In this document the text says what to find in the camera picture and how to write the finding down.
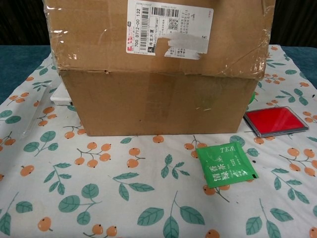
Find brown cardboard box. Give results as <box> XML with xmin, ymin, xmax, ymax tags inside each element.
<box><xmin>42</xmin><ymin>0</ymin><xmax>276</xmax><ymax>137</ymax></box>

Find floral print tablecloth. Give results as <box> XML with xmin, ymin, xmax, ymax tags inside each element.
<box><xmin>0</xmin><ymin>44</ymin><xmax>317</xmax><ymax>238</ymax></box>

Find green tea sachet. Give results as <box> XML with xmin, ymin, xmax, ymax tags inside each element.
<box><xmin>195</xmin><ymin>142</ymin><xmax>260</xmax><ymax>188</ymax></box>

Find small white box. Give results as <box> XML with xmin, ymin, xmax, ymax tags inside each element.
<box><xmin>50</xmin><ymin>83</ymin><xmax>73</xmax><ymax>106</ymax></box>

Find red ink pad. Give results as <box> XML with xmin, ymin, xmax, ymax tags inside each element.
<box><xmin>243</xmin><ymin>106</ymin><xmax>310</xmax><ymax>138</ymax></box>

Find clear plastic tube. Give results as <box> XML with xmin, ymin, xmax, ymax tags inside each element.
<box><xmin>21</xmin><ymin>83</ymin><xmax>59</xmax><ymax>138</ymax></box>

